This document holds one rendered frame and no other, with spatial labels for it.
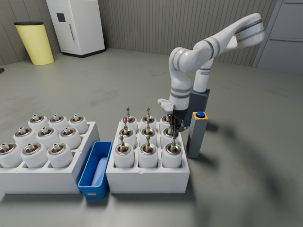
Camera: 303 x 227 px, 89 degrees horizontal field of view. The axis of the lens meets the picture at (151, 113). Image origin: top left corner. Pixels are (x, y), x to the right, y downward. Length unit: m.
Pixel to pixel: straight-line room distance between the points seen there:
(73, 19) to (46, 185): 2.81
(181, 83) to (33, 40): 2.88
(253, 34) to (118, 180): 0.83
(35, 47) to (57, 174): 2.60
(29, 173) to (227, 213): 0.94
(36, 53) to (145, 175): 2.85
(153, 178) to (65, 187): 0.44
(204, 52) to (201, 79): 0.61
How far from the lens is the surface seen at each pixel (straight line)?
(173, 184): 0.85
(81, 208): 0.94
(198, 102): 1.19
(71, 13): 3.35
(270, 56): 3.23
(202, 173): 1.03
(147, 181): 0.82
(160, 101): 0.58
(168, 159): 0.75
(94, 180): 1.00
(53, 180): 0.93
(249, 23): 0.72
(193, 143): 0.99
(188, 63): 0.49
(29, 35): 3.21
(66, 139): 0.92
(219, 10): 3.20
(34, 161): 0.92
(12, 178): 1.02
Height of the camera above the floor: 0.80
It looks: 34 degrees down
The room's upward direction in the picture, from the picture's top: 1 degrees clockwise
